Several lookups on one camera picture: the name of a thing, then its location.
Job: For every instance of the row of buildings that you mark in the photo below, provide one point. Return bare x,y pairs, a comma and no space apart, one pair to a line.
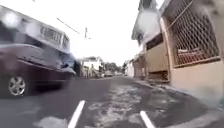
131,68

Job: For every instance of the white building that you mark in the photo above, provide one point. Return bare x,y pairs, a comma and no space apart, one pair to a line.
90,65

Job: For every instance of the grey asphalt road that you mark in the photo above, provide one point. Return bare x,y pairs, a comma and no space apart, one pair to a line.
113,96

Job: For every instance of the pole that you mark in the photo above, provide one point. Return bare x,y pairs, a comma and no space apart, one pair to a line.
85,33

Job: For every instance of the robot's own part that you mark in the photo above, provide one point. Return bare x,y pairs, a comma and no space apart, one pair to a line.
76,114
146,119

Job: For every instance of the building with balcony railing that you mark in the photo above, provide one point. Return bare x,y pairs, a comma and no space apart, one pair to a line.
40,36

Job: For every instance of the beige building with metal grille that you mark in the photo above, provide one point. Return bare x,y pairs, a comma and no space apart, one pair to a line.
190,46

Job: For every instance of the dark red car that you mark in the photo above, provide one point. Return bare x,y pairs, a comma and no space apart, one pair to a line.
30,66

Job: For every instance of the grey concrete pavement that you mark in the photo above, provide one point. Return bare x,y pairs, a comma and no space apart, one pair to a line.
203,117

